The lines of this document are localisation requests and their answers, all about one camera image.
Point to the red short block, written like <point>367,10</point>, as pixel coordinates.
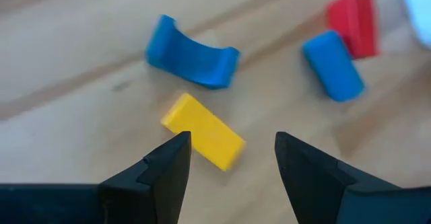
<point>353,19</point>

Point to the yellow short block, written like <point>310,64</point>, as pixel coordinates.
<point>205,133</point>

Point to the blue rounded block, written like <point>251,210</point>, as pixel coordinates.
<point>333,66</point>

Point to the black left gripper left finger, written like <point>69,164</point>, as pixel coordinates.
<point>158,183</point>

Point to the blue arch block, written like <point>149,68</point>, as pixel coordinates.
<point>188,62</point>

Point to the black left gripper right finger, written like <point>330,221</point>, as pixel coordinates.
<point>309,183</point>

